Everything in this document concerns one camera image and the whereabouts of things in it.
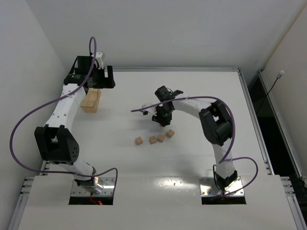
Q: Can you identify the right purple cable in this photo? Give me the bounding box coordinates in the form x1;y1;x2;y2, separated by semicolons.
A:
130;96;259;199

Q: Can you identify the black wall cable with plug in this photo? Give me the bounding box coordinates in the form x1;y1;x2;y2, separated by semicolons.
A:
256;70;284;115

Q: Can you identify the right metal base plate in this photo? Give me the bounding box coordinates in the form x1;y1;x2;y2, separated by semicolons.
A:
199;177;244;198

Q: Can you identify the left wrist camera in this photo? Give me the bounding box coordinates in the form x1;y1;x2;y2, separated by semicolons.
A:
94;52;105;69

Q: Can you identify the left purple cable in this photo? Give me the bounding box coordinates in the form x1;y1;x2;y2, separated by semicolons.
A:
9;36;118;179

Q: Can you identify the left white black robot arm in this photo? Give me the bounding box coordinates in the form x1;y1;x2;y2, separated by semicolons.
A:
35;52;115;194

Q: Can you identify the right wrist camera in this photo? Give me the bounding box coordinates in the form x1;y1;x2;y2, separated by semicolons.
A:
141;103;157;116

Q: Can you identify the metal base plate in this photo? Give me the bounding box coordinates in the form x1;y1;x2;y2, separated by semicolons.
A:
71;177;116;197
199;177;244;198

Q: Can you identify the aluminium table frame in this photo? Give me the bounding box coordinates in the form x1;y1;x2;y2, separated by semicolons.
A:
19;69;297;230

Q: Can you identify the wood cube right rear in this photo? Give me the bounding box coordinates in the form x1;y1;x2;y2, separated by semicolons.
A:
166;129;175;138

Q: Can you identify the wood cube centre left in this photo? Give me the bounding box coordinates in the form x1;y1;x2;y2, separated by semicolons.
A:
149;136;158;144

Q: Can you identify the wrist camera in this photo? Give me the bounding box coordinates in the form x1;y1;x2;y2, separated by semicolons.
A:
94;52;105;69
141;103;157;116

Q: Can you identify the wood cube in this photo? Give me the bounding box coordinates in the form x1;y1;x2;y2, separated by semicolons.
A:
135;137;143;145
166;129;175;138
149;136;158;144
157;134;165;143

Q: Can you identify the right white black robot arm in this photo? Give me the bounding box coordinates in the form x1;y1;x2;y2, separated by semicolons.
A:
152;99;237;191

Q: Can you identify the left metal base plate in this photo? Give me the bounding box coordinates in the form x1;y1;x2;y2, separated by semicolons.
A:
71;177;116;197

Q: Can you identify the wooden block tray box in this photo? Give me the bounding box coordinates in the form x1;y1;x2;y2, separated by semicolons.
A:
80;88;101;113

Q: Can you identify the wood cube centre right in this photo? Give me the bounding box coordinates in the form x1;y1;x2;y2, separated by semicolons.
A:
157;134;165;143

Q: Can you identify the wood cube leftmost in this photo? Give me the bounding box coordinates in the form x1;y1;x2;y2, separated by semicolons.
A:
135;137;143;145

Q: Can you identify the purple cable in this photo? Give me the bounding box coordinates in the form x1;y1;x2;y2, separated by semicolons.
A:
9;36;118;179
130;96;259;199

